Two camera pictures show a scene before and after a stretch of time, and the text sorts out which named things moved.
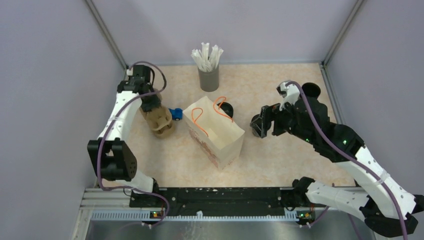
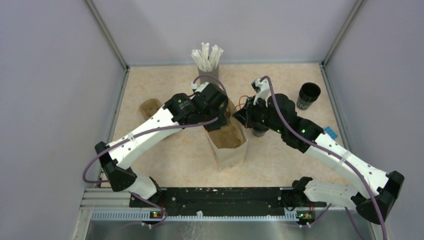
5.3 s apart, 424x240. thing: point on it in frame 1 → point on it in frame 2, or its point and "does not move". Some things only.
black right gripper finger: (261, 125) → (242, 116)
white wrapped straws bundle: (202, 58) does not move
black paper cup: (311, 90) does not move
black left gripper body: (150, 87) → (210, 113)
